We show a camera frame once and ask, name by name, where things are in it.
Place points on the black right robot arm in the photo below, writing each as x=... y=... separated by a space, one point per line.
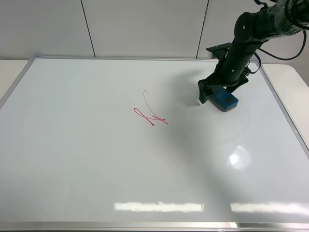
x=251 y=31

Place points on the blue board eraser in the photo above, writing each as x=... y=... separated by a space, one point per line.
x=223 y=99

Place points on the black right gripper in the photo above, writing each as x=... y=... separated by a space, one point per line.
x=229 y=72

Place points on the white whiteboard with aluminium frame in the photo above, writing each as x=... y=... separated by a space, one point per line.
x=74 y=156

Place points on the red marker scribble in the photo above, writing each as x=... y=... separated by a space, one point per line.
x=150 y=118

